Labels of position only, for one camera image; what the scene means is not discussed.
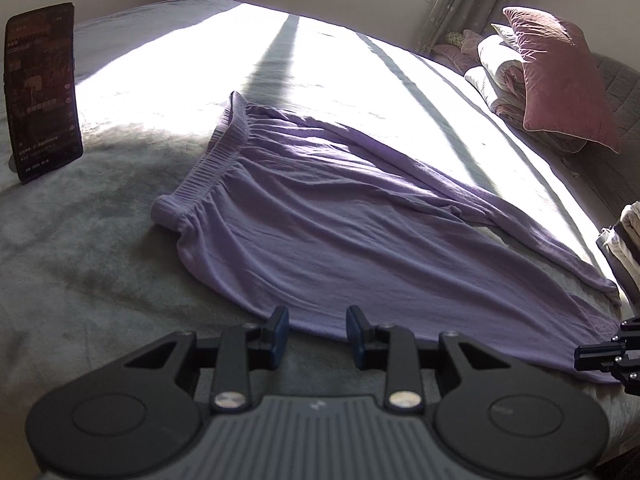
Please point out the folded grey garment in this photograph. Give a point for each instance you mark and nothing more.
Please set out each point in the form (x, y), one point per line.
(602, 246)

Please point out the black smartphone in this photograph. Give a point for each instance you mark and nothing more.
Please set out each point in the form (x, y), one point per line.
(42, 90)

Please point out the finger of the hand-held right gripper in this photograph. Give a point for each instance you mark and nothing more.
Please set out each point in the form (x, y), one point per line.
(631, 329)
(597, 355)

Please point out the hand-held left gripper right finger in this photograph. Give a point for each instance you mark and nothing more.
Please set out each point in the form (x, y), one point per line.
(356, 335)

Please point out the white pillow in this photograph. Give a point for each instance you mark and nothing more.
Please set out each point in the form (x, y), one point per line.
(504, 35)

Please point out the purple pants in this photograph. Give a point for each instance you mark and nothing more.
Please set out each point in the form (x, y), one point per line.
(350, 220)

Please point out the bed with grey cover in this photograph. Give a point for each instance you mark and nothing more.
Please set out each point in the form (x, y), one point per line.
(125, 240)

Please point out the small pink pillow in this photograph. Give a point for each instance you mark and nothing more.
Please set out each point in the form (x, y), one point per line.
(455, 55)

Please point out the folded cream white garment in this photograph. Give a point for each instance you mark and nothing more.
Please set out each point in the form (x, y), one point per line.
(634, 212)

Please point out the patterned curtain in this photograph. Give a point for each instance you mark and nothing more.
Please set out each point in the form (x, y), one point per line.
(460, 0)

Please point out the maroon pillow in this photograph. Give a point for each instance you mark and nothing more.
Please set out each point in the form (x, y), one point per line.
(560, 80)

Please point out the folded pale quilt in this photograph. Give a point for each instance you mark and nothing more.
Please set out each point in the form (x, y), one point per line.
(495, 85)

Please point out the grey quilted headboard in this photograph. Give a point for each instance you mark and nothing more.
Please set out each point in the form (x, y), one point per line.
(617, 90)

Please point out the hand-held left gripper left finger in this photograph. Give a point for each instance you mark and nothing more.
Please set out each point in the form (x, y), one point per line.
(280, 335)

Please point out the folded black garment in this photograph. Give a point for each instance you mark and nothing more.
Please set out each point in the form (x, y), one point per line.
(624, 237)

